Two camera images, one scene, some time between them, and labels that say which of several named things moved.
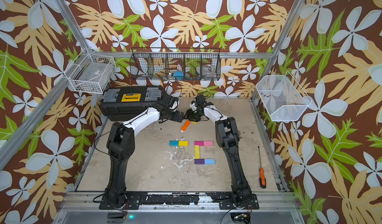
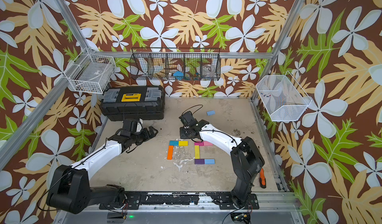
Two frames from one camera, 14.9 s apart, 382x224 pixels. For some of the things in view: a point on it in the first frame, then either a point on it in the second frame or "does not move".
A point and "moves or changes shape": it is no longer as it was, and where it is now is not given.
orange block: x=186 y=124 moves or changes shape
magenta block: x=199 y=143 does not move
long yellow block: x=197 y=152 does not move
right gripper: x=189 y=115 → x=182 y=133
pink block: x=208 y=143 does not move
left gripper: x=176 y=118 → x=147 y=135
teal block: x=173 y=143 does not move
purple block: x=199 y=161 does not move
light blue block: x=209 y=161 does not move
